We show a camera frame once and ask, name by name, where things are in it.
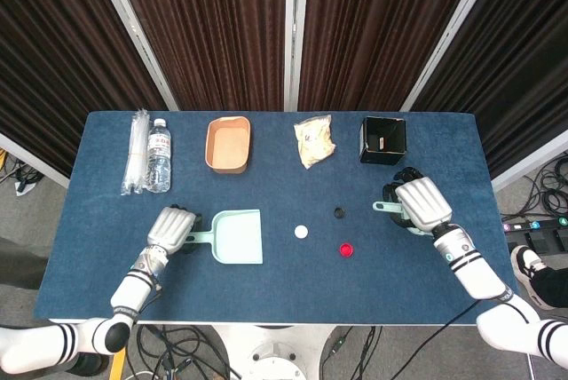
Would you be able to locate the black trouser leg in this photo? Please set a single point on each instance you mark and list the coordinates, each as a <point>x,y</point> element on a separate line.
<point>554,287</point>

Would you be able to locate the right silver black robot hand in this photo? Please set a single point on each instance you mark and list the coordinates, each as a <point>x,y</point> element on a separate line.
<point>421,204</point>

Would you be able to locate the mint green plastic dustpan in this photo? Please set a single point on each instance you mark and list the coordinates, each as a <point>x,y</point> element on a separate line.
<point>239,238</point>

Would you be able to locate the black bottle cap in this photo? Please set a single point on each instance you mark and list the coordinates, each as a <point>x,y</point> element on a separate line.
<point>336,212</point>

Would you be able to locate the mint green hand brush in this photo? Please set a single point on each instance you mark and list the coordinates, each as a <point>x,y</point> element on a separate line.
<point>387,206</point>

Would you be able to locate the clear plastic sleeve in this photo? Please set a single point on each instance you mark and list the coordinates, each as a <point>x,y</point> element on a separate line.
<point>135,153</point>

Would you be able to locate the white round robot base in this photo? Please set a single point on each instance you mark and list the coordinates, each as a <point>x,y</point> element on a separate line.
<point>273,353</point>

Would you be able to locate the white and black sneaker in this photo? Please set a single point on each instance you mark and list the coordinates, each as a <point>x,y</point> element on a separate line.
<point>526,266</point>

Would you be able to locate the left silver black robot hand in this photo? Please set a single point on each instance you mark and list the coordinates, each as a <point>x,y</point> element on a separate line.
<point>171,229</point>

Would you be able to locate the white bottle cap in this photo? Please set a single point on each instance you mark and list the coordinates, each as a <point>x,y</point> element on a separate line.
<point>301,231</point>

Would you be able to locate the brown pleated partition panel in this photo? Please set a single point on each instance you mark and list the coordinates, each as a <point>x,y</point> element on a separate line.
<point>515,65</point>
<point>213,34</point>
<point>53,65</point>
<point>377,34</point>

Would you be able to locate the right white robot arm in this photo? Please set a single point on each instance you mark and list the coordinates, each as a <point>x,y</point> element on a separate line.
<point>477,275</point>

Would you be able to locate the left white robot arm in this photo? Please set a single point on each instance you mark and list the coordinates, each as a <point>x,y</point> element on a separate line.
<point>131,289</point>

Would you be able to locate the blue fabric table cloth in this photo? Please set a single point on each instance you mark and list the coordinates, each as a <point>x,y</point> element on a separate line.
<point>284,295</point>

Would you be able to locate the clear plastic water bottle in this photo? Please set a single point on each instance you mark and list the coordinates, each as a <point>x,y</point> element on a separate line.
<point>159,162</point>

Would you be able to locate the red bottle cap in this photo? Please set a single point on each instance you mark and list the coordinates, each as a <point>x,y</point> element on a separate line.
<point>346,250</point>

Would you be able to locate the black cardboard box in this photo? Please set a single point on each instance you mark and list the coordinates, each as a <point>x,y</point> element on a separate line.
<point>381,158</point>

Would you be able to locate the crumpled clear plastic bag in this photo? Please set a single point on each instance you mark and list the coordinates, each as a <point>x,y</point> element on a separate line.
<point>315,142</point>

